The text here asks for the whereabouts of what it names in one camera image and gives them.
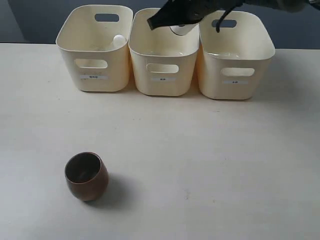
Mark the black cable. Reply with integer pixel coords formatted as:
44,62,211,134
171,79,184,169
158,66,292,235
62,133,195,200
215,6,237,34

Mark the middle cream plastic bin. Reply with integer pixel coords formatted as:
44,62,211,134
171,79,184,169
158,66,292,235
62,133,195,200
128,8,200,97

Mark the cream plastic bin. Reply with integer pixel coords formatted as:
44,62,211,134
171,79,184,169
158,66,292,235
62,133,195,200
128,8,200,97
196,10,276,100
55,4,133,92

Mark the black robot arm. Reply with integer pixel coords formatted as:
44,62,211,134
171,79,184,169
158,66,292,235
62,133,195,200
147,0,320,30

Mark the right cream plastic bin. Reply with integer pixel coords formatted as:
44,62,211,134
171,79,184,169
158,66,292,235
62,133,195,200
196,10,276,100

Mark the clear plastic bottle white cap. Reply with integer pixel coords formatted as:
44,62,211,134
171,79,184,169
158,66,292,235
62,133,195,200
107,34,127,51

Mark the brown wooden cup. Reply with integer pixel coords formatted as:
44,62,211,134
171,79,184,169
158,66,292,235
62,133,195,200
64,152,109,202

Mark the left cream plastic bin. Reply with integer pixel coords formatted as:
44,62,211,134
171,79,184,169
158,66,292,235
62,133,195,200
55,4,133,92

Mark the white paper cup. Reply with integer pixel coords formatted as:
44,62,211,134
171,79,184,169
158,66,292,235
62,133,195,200
169,23,198,36

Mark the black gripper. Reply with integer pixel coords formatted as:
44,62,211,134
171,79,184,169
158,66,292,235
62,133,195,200
147,0,243,30

